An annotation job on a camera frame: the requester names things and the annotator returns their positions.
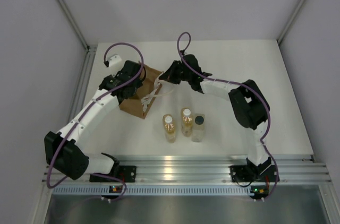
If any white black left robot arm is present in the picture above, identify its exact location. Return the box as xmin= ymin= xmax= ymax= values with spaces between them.
xmin=44 ymin=61 xmax=144 ymax=182

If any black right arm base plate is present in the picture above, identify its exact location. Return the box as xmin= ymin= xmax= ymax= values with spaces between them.
xmin=229 ymin=165 xmax=277 ymax=183

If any jute watermelon canvas bag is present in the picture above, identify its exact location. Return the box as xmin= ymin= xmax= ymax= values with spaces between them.
xmin=119 ymin=65 xmax=174 ymax=119

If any aluminium corner post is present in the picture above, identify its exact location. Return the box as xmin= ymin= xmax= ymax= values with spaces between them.
xmin=276 ymin=0 xmax=308 ymax=46
xmin=55 ymin=0 xmax=89 ymax=50

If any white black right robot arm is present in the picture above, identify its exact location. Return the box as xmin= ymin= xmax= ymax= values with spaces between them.
xmin=159 ymin=54 xmax=277 ymax=183

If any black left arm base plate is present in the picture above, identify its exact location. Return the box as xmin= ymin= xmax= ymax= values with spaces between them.
xmin=89 ymin=165 xmax=137 ymax=183

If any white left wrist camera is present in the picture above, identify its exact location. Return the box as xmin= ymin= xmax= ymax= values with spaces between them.
xmin=104 ymin=54 xmax=123 ymax=70

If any grey slotted cable duct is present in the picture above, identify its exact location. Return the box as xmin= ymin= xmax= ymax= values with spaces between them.
xmin=52 ymin=185 xmax=324 ymax=195

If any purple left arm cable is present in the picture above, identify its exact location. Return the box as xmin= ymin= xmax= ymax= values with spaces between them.
xmin=46 ymin=42 xmax=146 ymax=203

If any aluminium front rail frame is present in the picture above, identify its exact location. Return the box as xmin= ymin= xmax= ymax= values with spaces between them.
xmin=42 ymin=154 xmax=333 ymax=185

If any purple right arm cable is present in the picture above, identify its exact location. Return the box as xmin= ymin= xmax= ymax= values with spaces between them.
xmin=176 ymin=32 xmax=280 ymax=203

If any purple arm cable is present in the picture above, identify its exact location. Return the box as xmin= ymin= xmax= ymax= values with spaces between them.
xmin=176 ymin=32 xmax=280 ymax=203
xmin=46 ymin=42 xmax=146 ymax=203

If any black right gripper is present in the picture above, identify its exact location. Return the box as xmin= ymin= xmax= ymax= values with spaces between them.
xmin=159 ymin=61 xmax=191 ymax=85

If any clear bottle dark cap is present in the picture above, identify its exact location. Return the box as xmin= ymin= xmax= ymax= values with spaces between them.
xmin=191 ymin=114 xmax=206 ymax=142

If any right aluminium corner post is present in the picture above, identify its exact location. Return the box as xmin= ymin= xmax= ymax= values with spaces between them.
xmin=276 ymin=0 xmax=308 ymax=46

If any white cap bottle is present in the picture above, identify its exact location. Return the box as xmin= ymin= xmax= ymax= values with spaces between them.
xmin=163 ymin=114 xmax=176 ymax=143
xmin=181 ymin=108 xmax=193 ymax=137

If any left aluminium corner post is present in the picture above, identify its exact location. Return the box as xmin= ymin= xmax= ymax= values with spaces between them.
xmin=55 ymin=0 xmax=89 ymax=50

